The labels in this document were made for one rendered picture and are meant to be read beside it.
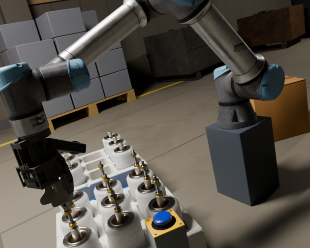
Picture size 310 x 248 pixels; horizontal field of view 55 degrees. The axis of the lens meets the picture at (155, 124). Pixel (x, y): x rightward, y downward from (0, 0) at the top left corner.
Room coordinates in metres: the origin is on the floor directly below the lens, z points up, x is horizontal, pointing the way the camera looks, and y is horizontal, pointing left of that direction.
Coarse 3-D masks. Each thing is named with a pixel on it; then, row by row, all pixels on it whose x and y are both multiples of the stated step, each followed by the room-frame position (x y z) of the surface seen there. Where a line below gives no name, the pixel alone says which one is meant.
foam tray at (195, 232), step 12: (168, 192) 0.91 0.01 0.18; (96, 204) 0.94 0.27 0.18; (132, 204) 0.89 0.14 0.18; (180, 204) 0.82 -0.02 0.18; (60, 216) 0.92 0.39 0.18; (96, 216) 0.87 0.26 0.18; (60, 228) 0.85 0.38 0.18; (144, 228) 0.74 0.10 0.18; (192, 228) 0.69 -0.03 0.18; (60, 240) 0.78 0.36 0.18; (192, 240) 0.67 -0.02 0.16; (204, 240) 0.67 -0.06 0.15
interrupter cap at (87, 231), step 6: (84, 228) 0.70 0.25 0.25; (90, 228) 0.69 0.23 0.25; (66, 234) 0.69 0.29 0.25; (84, 234) 0.67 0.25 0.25; (90, 234) 0.66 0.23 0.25; (66, 240) 0.66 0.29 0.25; (72, 240) 0.66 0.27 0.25; (78, 240) 0.65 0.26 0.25; (84, 240) 0.64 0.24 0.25; (66, 246) 0.64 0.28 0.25; (72, 246) 0.63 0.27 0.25
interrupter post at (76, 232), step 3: (75, 228) 0.66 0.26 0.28; (78, 228) 0.67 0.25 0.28; (72, 231) 0.66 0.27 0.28; (75, 231) 0.66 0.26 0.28; (78, 231) 0.66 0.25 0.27; (72, 234) 0.66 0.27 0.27; (75, 234) 0.66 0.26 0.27; (78, 234) 0.66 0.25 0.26; (81, 234) 0.67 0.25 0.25; (75, 237) 0.66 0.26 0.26; (78, 237) 0.66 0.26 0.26
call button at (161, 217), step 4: (160, 212) 0.57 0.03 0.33; (164, 212) 0.56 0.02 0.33; (168, 212) 0.56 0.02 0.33; (156, 216) 0.56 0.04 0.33; (160, 216) 0.55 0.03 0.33; (164, 216) 0.55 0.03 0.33; (168, 216) 0.55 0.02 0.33; (156, 220) 0.54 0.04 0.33; (160, 220) 0.54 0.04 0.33; (164, 220) 0.53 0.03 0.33; (168, 220) 0.54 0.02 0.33; (156, 224) 0.54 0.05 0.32; (160, 224) 0.53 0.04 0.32; (164, 224) 0.53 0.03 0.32
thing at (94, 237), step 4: (92, 228) 0.70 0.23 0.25; (92, 232) 0.67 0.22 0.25; (92, 236) 0.66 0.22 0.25; (96, 236) 0.67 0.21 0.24; (88, 240) 0.65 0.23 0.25; (92, 240) 0.65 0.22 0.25; (96, 240) 0.66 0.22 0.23; (84, 244) 0.63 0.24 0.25; (88, 244) 0.64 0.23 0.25; (92, 244) 0.64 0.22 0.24; (96, 244) 0.66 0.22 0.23
